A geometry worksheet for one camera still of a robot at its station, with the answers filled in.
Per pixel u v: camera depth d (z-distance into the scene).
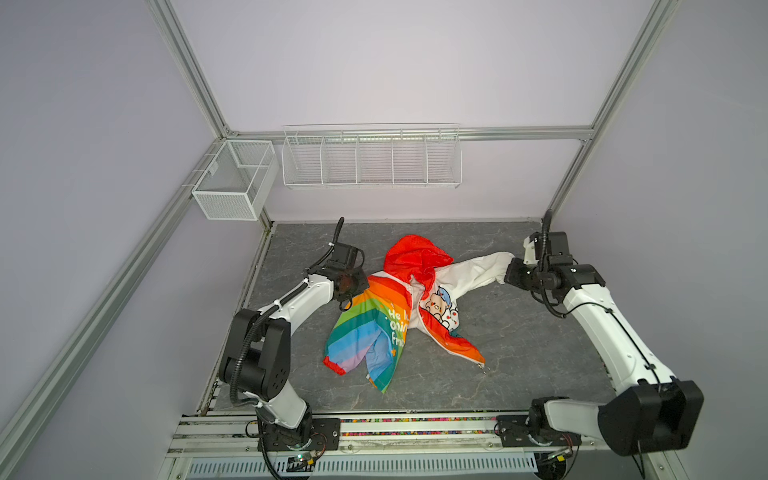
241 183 1.06
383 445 0.73
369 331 0.89
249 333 0.45
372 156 0.98
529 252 0.73
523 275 0.73
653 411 0.39
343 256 0.73
